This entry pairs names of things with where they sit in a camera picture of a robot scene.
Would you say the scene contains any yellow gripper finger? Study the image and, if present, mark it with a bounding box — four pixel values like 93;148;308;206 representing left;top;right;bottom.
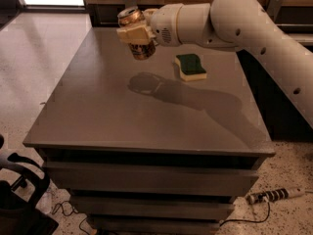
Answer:
116;23;156;45
144;8;157;19

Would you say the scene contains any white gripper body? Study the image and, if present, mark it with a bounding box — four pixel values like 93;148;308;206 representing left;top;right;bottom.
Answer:
150;4;182;47

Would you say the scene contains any orange soda can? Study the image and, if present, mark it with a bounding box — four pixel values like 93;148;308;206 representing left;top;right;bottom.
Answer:
117;6;156;60

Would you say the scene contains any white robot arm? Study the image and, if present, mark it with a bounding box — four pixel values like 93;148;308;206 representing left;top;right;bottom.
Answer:
117;0;313;126

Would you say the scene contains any green yellow sponge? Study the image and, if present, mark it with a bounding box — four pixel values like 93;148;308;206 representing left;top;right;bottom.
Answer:
175;54;207;81

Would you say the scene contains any grey drawer cabinet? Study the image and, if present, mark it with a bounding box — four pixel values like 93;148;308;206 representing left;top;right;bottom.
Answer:
24;28;274;235

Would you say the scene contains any black office chair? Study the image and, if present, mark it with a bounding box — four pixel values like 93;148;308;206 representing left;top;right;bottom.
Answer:
0;135;59;235

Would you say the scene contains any white power strip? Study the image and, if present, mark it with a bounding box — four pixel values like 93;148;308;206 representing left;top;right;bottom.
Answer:
246;187;305;205

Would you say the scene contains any right metal bracket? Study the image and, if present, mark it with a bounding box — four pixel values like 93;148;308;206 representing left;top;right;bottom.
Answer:
266;0;284;22

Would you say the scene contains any black floor cable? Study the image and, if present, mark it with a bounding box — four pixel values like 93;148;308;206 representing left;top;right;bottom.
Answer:
51;200;99;235

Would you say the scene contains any black power cable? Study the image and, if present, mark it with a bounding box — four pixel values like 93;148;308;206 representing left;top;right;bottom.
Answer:
218;201;272;228

